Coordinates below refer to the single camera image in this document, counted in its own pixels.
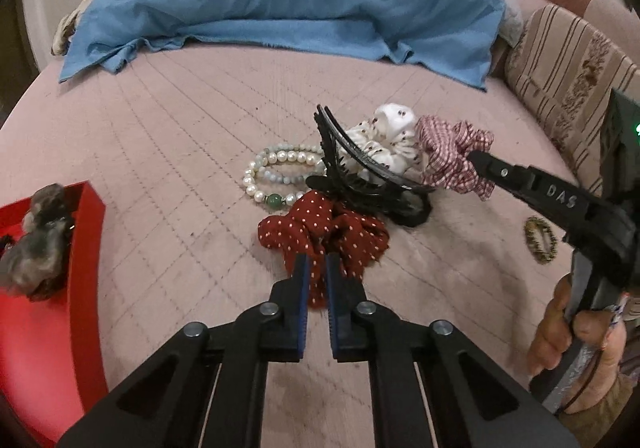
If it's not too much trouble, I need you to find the pale bead bracelet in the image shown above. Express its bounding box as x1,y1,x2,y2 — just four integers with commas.
252,143,326,181

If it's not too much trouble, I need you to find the red checked scrunchie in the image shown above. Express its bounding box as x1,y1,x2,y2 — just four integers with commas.
414,115,496,201

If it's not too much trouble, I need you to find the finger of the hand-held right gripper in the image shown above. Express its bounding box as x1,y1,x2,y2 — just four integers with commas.
467,149,626,232

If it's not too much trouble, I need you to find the grey scrunchie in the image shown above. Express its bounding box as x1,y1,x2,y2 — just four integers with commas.
0,183,76,301

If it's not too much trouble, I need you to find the red polka dot scrunchie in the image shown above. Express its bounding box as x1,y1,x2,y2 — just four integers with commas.
257,191,391,311

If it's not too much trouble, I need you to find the pink quilted bed cover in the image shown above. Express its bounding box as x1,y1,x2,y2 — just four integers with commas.
0,3,640,448

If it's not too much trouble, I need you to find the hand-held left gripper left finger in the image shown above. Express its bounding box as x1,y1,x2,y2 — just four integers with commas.
57,253,311,448

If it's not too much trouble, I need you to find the black hair claw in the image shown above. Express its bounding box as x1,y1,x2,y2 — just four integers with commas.
305,104,436,228

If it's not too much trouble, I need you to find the red tray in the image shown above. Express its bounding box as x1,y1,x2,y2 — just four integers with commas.
0,181,108,446

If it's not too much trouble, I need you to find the person's right forearm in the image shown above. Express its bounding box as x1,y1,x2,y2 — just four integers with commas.
557,328,638,434

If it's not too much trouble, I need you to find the white dotted scrunchie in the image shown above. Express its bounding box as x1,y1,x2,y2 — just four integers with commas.
345,103,426,179

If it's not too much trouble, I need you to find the person's right hand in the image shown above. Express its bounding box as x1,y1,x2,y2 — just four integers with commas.
527,273,628,379

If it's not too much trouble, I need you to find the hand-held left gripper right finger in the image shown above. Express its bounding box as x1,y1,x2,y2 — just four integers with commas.
325,252,581,448

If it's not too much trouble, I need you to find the white pearl bracelet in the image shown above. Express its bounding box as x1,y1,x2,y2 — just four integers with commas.
242,151,331,214

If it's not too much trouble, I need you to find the floral cloth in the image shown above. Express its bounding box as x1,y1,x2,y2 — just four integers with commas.
50,0,108,56

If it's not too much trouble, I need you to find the striped floral pillow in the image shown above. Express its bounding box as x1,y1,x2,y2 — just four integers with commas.
502,3,640,194

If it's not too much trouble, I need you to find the leopard print scrunchie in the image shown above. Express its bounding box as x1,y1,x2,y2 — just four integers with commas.
524,217,558,265

